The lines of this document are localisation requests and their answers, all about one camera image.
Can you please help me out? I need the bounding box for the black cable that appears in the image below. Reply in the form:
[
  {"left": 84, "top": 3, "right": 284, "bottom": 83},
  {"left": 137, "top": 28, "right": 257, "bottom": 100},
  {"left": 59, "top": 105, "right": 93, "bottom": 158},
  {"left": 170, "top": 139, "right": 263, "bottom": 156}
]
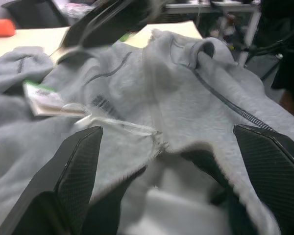
[{"left": 240, "top": 23, "right": 294, "bottom": 56}]

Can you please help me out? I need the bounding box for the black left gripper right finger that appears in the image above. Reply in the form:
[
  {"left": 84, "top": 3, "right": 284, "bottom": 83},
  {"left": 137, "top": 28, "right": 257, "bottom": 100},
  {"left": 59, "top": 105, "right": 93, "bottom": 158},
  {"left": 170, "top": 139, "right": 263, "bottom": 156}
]
[{"left": 233, "top": 124, "right": 294, "bottom": 235}]

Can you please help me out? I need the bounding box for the orange block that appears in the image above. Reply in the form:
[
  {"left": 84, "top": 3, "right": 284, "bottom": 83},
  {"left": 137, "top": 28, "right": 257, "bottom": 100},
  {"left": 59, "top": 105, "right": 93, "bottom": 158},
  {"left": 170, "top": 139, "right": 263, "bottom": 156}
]
[{"left": 0, "top": 19, "right": 17, "bottom": 38}]

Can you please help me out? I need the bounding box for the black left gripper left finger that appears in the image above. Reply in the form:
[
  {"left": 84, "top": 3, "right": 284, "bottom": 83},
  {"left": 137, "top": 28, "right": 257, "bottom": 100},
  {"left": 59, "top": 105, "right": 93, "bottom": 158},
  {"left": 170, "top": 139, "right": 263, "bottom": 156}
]
[{"left": 0, "top": 126, "right": 103, "bottom": 235}]

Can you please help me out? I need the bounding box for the white metal table frame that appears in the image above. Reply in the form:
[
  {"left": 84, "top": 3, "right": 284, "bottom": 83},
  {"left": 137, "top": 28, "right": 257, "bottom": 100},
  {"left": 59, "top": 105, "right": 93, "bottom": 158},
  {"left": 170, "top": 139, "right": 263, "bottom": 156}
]
[{"left": 161, "top": 2, "right": 262, "bottom": 67}]

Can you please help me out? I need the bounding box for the black chair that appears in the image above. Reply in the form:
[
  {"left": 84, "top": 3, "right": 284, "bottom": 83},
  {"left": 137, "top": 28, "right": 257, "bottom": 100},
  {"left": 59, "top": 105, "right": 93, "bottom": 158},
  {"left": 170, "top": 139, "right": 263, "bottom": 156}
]
[{"left": 1, "top": 0, "right": 71, "bottom": 29}]

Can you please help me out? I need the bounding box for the white green hang tag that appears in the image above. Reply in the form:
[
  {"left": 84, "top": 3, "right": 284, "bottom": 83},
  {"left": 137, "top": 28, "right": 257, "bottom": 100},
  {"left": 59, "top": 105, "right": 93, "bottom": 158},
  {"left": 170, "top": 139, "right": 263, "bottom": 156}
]
[{"left": 23, "top": 80, "right": 89, "bottom": 118}]

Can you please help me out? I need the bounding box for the grey zip jacket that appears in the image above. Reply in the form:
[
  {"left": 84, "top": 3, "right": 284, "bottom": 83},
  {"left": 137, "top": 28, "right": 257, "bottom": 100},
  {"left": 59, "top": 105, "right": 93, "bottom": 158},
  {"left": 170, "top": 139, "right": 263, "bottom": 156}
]
[{"left": 0, "top": 28, "right": 294, "bottom": 235}]

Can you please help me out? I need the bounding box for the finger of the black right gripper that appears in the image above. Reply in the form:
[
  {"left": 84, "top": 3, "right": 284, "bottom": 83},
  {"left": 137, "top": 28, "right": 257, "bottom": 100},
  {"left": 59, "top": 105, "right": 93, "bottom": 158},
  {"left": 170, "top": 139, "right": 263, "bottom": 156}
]
[{"left": 61, "top": 0, "right": 164, "bottom": 48}]

